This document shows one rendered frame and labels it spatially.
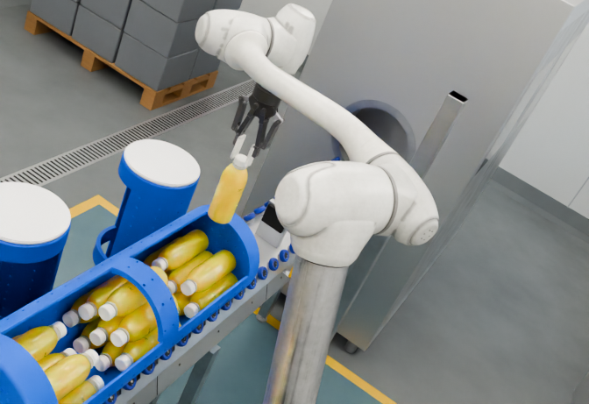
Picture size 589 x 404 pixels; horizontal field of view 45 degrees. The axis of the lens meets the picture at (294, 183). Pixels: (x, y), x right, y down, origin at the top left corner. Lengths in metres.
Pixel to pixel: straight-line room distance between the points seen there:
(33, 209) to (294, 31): 0.98
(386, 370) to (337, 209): 2.68
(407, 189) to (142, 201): 1.39
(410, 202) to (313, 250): 0.21
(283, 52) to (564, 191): 4.81
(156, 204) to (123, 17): 2.70
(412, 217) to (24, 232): 1.20
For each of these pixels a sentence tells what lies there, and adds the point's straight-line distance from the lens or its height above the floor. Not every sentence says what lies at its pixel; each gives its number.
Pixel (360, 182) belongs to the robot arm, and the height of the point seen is 1.84.
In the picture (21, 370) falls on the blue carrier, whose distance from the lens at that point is 1.56.
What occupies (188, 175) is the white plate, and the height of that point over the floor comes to 1.04.
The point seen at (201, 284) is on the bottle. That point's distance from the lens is 2.02.
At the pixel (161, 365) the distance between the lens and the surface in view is 2.05.
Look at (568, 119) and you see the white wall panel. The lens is 6.15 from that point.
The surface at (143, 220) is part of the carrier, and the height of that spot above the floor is 0.87.
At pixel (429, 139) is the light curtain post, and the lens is 2.38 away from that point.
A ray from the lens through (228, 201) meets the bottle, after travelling 1.96.
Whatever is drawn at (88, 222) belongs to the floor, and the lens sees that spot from 3.93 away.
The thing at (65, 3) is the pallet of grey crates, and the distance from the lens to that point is 5.41.
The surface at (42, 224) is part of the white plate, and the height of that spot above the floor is 1.04.
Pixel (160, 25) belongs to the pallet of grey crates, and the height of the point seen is 0.59.
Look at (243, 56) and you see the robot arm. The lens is 1.60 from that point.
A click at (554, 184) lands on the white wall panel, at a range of 6.32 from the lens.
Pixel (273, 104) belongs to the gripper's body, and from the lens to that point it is 1.81.
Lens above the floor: 2.41
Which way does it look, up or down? 30 degrees down
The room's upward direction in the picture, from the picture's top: 25 degrees clockwise
